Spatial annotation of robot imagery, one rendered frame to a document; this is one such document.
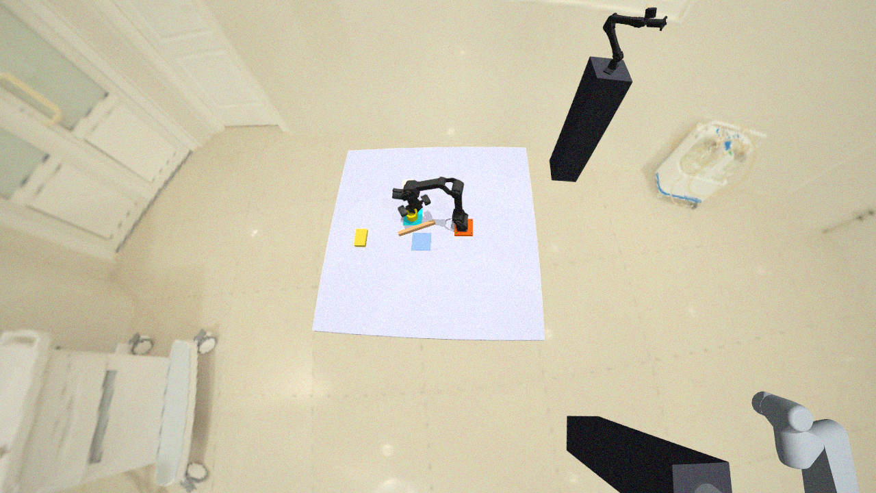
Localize orange flat bar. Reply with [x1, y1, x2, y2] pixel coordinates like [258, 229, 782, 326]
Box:
[398, 219, 436, 236]

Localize yellow rectangular block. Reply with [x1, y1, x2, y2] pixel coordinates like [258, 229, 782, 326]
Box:
[353, 229, 368, 247]

